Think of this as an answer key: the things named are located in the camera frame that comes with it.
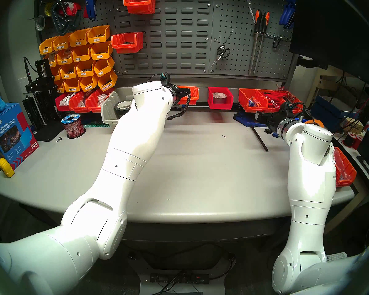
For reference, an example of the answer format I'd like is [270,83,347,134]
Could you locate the orange black handled file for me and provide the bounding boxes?
[248,10,262,75]

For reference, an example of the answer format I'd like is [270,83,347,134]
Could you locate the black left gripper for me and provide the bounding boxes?
[172,86,191,106]

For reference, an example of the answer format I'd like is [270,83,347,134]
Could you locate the empty orange-red wall bin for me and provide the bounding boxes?
[123,0,157,15]
[111,32,144,54]

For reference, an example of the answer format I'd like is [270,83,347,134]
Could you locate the dark blue crate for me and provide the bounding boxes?
[310,96,346,129]

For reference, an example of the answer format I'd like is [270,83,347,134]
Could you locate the yellow plastic bottle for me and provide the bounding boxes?
[0,157,15,178]

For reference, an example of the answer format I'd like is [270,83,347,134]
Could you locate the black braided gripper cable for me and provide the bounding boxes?
[167,93,191,121]

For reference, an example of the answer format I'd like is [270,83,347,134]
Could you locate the orange-red bin with red tools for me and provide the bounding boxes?
[258,89,288,115]

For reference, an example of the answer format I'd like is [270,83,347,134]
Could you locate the black power strip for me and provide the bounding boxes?
[149,272,210,285]

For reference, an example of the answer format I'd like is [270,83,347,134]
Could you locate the orange-red bin holding screw bag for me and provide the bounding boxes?
[177,86,200,105]

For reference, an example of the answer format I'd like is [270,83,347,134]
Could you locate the orange-red bin with wires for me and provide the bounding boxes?
[277,91,304,115]

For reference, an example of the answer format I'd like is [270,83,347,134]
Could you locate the blue cleaning cloths box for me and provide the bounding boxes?
[0,96,39,171]

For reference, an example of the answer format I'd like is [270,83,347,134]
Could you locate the orange-red bin with blue packet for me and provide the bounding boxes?
[238,88,269,113]

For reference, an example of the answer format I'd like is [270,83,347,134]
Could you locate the grey plastic bin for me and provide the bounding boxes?
[101,86,142,125]

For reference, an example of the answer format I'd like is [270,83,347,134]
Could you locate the red wire spool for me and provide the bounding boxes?
[61,114,86,139]

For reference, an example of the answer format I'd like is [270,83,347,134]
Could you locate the small red parts bin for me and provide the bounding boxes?
[85,88,113,113]
[69,92,87,113]
[55,93,73,112]

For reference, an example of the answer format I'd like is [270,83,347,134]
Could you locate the red handled tool pack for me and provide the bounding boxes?
[264,92,288,109]

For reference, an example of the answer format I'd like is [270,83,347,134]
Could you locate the blue spring clamps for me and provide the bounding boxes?
[279,0,297,30]

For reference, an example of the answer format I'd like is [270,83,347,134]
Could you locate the crumpled clear plastic bag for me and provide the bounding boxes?
[336,155,351,181]

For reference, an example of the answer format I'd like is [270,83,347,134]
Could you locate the black and red clamp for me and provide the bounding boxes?
[45,0,82,36]

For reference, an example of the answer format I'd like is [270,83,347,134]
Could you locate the orange-red bin with plastic bag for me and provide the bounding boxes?
[333,147,357,187]

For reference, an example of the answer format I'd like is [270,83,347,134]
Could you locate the black metal stand device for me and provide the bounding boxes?
[22,57,64,142]

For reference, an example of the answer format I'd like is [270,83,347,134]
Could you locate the grey louvred wall panel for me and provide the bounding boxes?
[112,0,215,76]

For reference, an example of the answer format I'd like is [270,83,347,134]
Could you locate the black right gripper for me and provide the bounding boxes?
[255,111,285,133]

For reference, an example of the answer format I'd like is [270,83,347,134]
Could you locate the red bin holding tape roll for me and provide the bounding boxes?
[208,87,234,110]

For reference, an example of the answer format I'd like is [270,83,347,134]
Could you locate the black handled scissors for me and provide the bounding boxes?
[210,29,234,68]

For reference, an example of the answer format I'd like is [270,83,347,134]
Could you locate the brown cardboard box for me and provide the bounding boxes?
[341,118,365,134]

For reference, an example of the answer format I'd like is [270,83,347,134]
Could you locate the black pegboard hook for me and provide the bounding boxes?
[272,35,292,49]

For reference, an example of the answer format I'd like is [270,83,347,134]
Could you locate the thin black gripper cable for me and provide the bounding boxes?
[288,101,306,123]

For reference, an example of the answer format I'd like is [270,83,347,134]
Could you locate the black flat metal bar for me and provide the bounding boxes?
[252,126,269,152]

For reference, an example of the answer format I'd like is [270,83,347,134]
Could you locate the white grille device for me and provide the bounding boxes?
[326,252,348,262]

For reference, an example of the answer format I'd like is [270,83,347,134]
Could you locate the grey pegboard panel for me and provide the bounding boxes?
[210,0,297,80]
[34,0,121,77]

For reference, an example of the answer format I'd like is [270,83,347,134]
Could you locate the black monitor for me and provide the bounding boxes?
[289,0,369,93]

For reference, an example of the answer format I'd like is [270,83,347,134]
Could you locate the white paper packet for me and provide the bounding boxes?
[60,93,76,107]

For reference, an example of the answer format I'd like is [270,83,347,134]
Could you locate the orange-handled screwdrivers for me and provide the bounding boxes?
[254,12,270,74]

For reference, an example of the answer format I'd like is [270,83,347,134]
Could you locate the black tape roll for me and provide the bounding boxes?
[114,100,133,118]

